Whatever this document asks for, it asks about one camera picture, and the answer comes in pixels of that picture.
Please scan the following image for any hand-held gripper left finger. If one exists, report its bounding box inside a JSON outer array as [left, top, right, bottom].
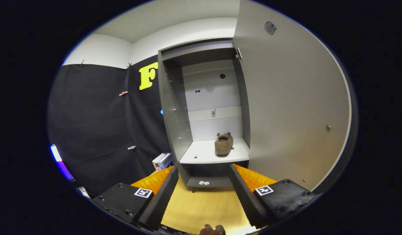
[[92, 165, 180, 231]]

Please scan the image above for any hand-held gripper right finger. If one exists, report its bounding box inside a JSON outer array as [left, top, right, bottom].
[[229, 164, 319, 229]]

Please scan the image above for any brown fuzzy shoe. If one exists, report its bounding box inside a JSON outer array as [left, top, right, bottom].
[[214, 132, 234, 156]]

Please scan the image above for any dark grey shoe cabinet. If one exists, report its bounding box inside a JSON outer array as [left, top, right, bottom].
[[158, 38, 251, 193]]

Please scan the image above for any beige shoe cabinet door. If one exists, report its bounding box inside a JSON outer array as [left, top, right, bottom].
[[233, 0, 358, 193]]

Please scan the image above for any blue cover book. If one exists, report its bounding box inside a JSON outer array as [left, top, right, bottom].
[[158, 153, 174, 170]]

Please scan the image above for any black backdrop cloth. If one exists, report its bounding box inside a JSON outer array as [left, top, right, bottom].
[[47, 55, 172, 196]]

